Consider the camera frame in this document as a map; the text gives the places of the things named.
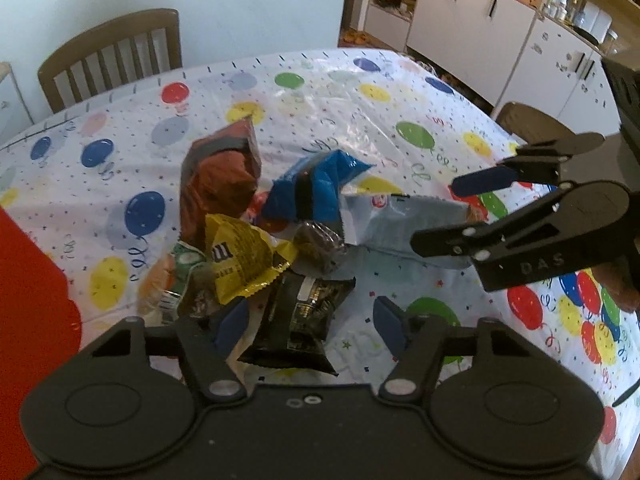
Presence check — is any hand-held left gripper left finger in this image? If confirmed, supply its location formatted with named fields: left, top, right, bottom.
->
left=92, top=299, right=251, bottom=403

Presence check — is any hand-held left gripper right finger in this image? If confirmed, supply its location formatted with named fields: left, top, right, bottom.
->
left=372, top=296, right=531, bottom=403

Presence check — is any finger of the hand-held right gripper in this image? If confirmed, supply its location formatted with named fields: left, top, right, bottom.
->
left=410, top=185, right=576, bottom=263
left=450, top=131, right=606, bottom=197

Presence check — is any white snack packet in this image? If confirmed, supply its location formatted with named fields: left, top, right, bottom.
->
left=341, top=192, right=488, bottom=272

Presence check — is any black snack packet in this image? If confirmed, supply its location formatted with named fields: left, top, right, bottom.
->
left=236, top=272, right=357, bottom=377

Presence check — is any yellow candy packet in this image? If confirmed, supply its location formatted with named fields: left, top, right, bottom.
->
left=204, top=212, right=297, bottom=306

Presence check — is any green label snack packet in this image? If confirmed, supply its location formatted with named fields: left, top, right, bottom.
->
left=137, top=240, right=211, bottom=323

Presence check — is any clear dark snack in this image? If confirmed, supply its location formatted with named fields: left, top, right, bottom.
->
left=294, top=220, right=349, bottom=276

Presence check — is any blue snack packet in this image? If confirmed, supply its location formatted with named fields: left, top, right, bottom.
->
left=260, top=150, right=377, bottom=226

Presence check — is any brown red snack bag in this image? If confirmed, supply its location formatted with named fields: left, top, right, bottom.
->
left=179, top=115, right=264, bottom=243

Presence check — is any red and white cardboard box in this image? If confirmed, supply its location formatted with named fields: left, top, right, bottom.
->
left=0, top=205, right=83, bottom=480

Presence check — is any person's right hand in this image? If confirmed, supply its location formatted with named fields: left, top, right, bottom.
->
left=592, top=259, right=640, bottom=311

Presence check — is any balloon print tablecloth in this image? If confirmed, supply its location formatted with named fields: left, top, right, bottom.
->
left=0, top=47, right=640, bottom=480

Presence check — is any wooden slatted chair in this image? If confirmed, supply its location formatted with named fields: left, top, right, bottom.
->
left=37, top=8, right=182, bottom=113

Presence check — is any white cabinet with black handles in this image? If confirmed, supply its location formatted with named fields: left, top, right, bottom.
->
left=500, top=17, right=626, bottom=136
left=406, top=0, right=551, bottom=106

